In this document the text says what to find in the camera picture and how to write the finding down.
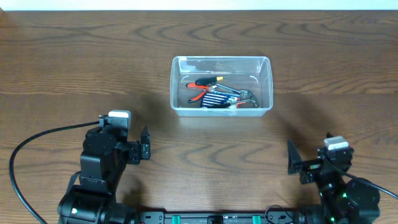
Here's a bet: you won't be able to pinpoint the red handled cutting pliers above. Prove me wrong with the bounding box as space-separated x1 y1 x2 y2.
186 83 215 103

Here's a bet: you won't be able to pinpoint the clear plastic container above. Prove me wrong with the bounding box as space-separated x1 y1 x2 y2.
170 56 274 116

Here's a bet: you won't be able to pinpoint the blue precision screwdriver set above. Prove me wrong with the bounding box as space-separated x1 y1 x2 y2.
200 91 240 108

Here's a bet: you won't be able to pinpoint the small claw hammer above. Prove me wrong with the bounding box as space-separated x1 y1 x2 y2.
213 91 261 109

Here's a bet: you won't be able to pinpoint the silver combination wrench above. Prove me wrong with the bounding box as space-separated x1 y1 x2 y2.
215 83 249 98

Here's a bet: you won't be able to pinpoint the black yellow screwdriver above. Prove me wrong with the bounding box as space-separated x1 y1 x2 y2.
195 75 231 86

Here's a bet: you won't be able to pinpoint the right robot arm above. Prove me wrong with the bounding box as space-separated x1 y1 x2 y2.
287 133 380 223

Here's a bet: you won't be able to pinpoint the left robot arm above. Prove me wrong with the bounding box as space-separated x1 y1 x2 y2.
58 125 150 224

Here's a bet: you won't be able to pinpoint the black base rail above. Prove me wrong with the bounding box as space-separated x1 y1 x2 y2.
137 205 312 224

